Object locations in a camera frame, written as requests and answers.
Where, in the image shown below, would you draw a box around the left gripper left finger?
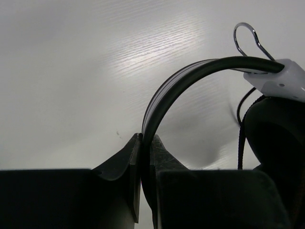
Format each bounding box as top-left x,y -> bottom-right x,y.
92,134 -> 142,223

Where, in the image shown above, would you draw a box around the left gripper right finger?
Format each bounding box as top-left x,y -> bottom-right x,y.
150,135 -> 198,229

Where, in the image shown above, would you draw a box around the black headphone cable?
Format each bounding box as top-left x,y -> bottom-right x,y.
236,87 -> 264,170

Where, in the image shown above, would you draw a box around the black white headphones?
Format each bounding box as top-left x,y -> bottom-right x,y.
140,22 -> 305,229

